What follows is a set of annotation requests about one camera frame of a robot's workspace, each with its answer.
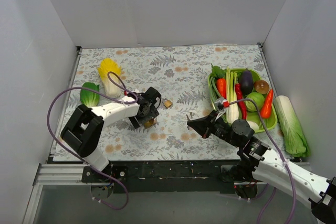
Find orange carrot pepper right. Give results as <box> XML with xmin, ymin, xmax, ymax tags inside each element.
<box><xmin>260</xmin><ymin>89</ymin><xmax>274</xmax><ymax>119</ymax></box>

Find brown mushroom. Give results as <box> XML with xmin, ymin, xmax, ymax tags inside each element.
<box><xmin>254</xmin><ymin>80</ymin><xmax>270</xmax><ymax>94</ymax></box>

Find round green cabbage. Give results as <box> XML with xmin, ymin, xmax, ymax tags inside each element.
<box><xmin>244</xmin><ymin>92</ymin><xmax>265</xmax><ymax>112</ymax></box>

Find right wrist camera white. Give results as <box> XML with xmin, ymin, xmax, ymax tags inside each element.
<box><xmin>214</xmin><ymin>97</ymin><xmax>229</xmax><ymax>120</ymax></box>

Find white green scallions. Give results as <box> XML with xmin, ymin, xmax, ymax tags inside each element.
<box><xmin>226</xmin><ymin>67</ymin><xmax>239</xmax><ymax>124</ymax></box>

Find large green napa cabbage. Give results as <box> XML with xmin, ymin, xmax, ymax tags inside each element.
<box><xmin>274</xmin><ymin>95</ymin><xmax>310</xmax><ymax>157</ymax></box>

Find purple eggplant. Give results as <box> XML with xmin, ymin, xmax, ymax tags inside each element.
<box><xmin>239</xmin><ymin>69</ymin><xmax>254</xmax><ymax>95</ymax></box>

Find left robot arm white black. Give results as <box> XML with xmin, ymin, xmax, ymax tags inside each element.
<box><xmin>60</xmin><ymin>87</ymin><xmax>162</xmax><ymax>182</ymax></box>

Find red chili pepper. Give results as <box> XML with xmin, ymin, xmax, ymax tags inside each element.
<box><xmin>235</xmin><ymin>83</ymin><xmax>247</xmax><ymax>120</ymax></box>

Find orange red pepper left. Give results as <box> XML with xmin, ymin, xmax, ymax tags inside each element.
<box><xmin>216</xmin><ymin>78</ymin><xmax>226</xmax><ymax>99</ymax></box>

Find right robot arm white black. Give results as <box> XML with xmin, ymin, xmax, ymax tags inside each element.
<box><xmin>187</xmin><ymin>110</ymin><xmax>335</xmax><ymax>223</ymax></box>

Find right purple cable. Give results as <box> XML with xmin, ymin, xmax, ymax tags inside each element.
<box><xmin>227</xmin><ymin>98</ymin><xmax>297</xmax><ymax>224</ymax></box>

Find floral table cloth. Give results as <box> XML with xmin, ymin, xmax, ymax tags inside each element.
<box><xmin>51</xmin><ymin>44</ymin><xmax>287</xmax><ymax>162</ymax></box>

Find green bok choy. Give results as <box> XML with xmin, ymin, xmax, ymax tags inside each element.
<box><xmin>80</xmin><ymin>82</ymin><xmax>100</xmax><ymax>107</ymax></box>

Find green spinach leaves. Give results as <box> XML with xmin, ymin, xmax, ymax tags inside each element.
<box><xmin>208</xmin><ymin>65</ymin><xmax>226</xmax><ymax>83</ymax></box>

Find small brass padlock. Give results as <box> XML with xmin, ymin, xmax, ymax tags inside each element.
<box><xmin>162</xmin><ymin>99</ymin><xmax>173</xmax><ymax>109</ymax></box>

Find yellow napa cabbage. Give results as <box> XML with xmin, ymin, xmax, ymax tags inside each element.
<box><xmin>97</xmin><ymin>58</ymin><xmax>121</xmax><ymax>99</ymax></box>

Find large brass long-shackle padlock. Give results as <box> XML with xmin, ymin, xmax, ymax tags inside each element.
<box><xmin>143</xmin><ymin>119</ymin><xmax>156</xmax><ymax>129</ymax></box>

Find green long beans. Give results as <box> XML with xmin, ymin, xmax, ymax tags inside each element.
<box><xmin>207</xmin><ymin>74</ymin><xmax>222</xmax><ymax>109</ymax></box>

